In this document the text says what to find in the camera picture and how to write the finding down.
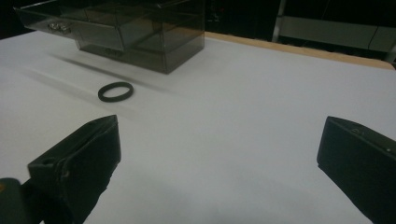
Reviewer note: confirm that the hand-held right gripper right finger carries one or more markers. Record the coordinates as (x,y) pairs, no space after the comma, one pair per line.
(361,158)

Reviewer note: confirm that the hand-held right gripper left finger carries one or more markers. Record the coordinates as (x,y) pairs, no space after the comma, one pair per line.
(84,165)

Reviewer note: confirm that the smoky clear drawer organizer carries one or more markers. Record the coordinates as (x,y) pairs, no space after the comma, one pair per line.
(162,37)

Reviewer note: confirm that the grey metal shelf frame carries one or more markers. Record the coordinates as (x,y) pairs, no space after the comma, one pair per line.
(333,34)

